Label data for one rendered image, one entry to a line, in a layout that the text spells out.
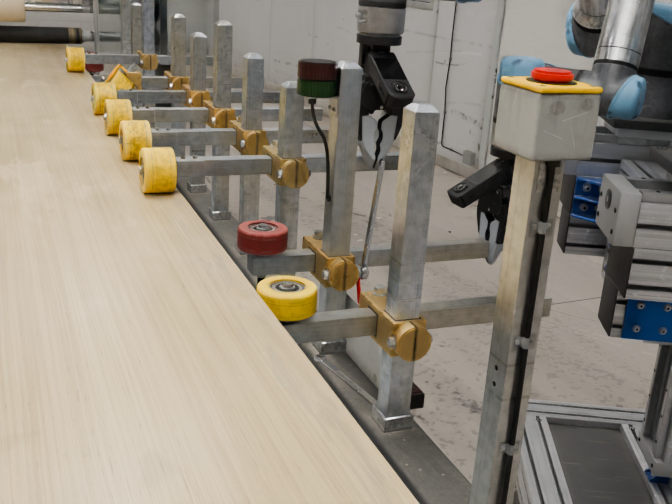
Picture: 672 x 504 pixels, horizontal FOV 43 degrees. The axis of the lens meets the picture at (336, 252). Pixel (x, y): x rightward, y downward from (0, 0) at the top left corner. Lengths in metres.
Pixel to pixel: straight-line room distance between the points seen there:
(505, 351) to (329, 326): 0.32
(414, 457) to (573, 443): 1.14
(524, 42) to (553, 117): 4.42
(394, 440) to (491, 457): 0.26
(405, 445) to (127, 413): 0.47
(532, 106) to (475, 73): 4.79
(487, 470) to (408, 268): 0.29
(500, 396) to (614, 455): 1.34
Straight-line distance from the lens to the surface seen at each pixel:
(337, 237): 1.35
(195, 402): 0.86
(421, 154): 1.09
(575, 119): 0.84
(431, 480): 1.13
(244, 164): 1.58
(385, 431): 1.22
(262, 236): 1.33
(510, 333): 0.91
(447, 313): 1.23
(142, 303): 1.09
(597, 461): 2.22
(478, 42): 5.60
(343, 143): 1.31
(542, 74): 0.84
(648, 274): 1.50
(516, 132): 0.85
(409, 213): 1.10
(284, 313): 1.10
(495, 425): 0.96
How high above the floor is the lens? 1.32
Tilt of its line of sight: 19 degrees down
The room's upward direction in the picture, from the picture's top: 4 degrees clockwise
